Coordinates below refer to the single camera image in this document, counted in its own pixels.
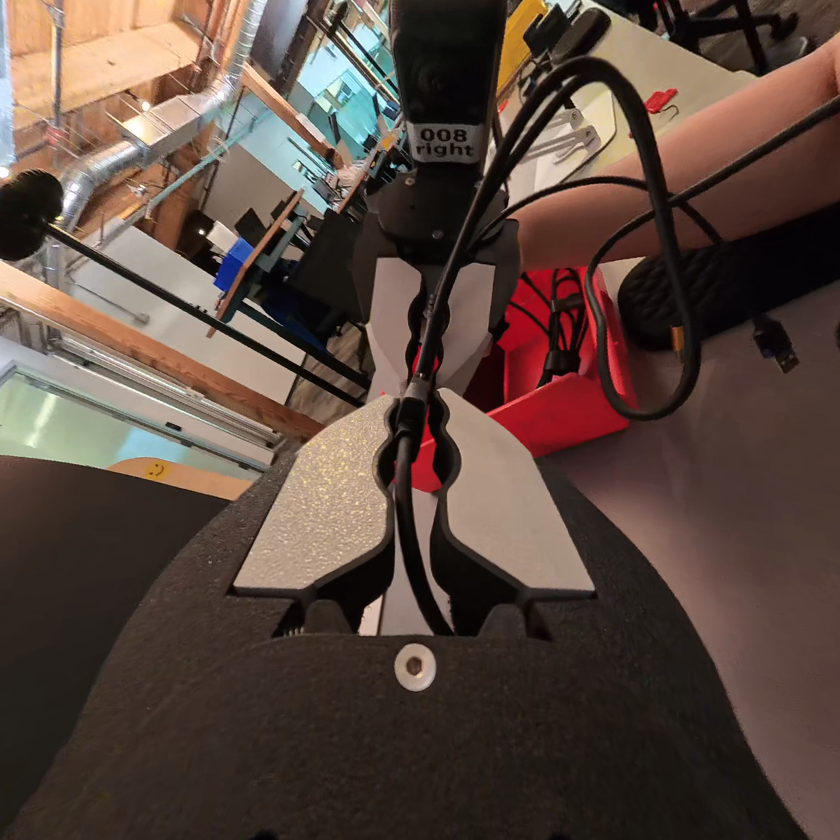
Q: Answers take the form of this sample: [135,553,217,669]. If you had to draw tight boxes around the red plastic bin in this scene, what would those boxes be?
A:
[413,266,641,493]

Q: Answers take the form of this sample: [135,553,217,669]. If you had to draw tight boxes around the person's right forearm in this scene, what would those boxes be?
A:
[511,41,840,271]

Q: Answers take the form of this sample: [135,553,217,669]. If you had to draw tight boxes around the wooden standing desk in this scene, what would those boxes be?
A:
[206,189,368,368]

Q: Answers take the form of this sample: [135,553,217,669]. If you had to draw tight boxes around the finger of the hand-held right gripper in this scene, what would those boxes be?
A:
[430,259,497,395]
[366,256,426,399]

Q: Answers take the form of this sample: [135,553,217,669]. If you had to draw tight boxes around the blue plastic bin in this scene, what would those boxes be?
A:
[213,238,256,293]

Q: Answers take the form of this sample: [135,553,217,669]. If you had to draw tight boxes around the bundle of black cables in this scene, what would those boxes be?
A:
[537,268,593,389]

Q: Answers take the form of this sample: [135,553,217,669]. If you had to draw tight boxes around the wooden post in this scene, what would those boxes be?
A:
[0,261,324,442]

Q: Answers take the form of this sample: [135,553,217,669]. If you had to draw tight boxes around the black floor lamp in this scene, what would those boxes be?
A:
[0,169,371,408]

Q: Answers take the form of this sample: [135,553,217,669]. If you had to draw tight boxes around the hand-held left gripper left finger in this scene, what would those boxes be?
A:
[231,395,401,599]

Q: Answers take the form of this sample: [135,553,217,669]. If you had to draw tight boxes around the branching silver ventilation duct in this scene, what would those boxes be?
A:
[62,0,263,224]

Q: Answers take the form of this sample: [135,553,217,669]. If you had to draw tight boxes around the black office chair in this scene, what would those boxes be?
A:
[287,209,368,329]

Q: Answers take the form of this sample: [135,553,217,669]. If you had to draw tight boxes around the white panel stand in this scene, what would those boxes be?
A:
[505,108,601,168]

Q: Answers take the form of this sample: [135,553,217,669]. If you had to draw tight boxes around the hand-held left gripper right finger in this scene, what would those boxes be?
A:
[428,387,598,605]

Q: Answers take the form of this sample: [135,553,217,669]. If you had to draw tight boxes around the black backdrop board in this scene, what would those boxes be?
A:
[0,453,231,828]

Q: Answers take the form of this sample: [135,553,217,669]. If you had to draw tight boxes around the thick black adapter cable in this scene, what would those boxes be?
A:
[392,374,455,636]

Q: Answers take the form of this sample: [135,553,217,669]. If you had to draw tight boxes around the yellow plastic bin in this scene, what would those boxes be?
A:
[495,0,549,99]

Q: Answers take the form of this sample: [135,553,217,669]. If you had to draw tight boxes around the black USB-C cable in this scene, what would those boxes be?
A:
[410,56,700,421]

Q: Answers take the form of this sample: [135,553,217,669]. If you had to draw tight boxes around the black USB-A cable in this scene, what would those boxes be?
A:
[751,314,803,376]

